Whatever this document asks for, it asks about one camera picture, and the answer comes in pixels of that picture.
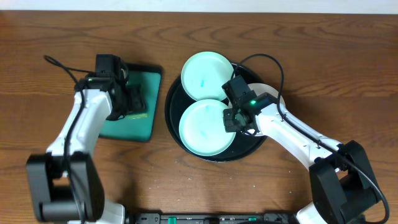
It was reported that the black round tray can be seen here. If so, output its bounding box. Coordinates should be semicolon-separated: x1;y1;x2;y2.
165;65;267;162

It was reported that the black rectangular tray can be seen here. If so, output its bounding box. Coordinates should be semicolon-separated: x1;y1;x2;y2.
98;63;163;144

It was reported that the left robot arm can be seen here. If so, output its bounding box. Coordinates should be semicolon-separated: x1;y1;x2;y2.
26;54;147;223

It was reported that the green scrubbing sponge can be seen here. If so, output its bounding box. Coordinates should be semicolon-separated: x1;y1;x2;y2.
126;85;147;119

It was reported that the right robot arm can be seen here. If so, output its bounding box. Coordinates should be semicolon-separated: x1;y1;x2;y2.
222;76;386;223

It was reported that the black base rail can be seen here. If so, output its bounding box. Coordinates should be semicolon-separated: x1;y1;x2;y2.
124;213;298;224

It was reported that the white plate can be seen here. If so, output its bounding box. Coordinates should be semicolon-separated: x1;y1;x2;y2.
228;83;285;137

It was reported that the mint plate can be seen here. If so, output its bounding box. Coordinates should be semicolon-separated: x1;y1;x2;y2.
181;52;234;101
178;99;236;156

